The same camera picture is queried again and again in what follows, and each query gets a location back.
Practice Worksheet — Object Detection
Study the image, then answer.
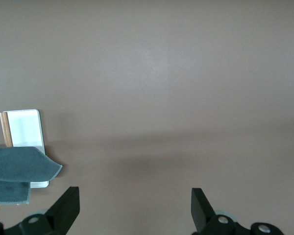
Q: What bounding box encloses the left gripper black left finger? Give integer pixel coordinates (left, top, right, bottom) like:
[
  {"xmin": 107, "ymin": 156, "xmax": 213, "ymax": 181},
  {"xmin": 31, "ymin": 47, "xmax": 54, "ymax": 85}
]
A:
[{"xmin": 0, "ymin": 187, "xmax": 80, "ymax": 235}]

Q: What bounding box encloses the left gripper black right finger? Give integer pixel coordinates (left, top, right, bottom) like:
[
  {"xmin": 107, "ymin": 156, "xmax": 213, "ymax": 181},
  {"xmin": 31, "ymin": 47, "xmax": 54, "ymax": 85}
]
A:
[{"xmin": 191, "ymin": 188, "xmax": 285, "ymax": 235}]

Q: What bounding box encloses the grey microfibre towel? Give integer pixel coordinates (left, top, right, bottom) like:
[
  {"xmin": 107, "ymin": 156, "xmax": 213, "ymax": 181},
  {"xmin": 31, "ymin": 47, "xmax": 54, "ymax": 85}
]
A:
[{"xmin": 0, "ymin": 146, "xmax": 63, "ymax": 205}]

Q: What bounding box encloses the white rack base plate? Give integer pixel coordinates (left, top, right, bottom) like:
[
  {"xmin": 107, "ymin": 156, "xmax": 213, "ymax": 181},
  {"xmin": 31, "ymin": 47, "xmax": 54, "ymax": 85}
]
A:
[{"xmin": 2, "ymin": 109, "xmax": 50, "ymax": 188}]

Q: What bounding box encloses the brown table cover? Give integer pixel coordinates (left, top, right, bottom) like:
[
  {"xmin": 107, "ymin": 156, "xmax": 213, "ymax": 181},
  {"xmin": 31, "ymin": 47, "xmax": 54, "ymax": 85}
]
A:
[{"xmin": 0, "ymin": 0, "xmax": 294, "ymax": 235}]

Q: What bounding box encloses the wooden rack rod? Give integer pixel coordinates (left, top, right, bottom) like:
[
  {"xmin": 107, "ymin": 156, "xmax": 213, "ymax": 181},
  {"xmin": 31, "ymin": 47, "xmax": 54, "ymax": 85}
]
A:
[{"xmin": 0, "ymin": 112, "xmax": 14, "ymax": 149}]

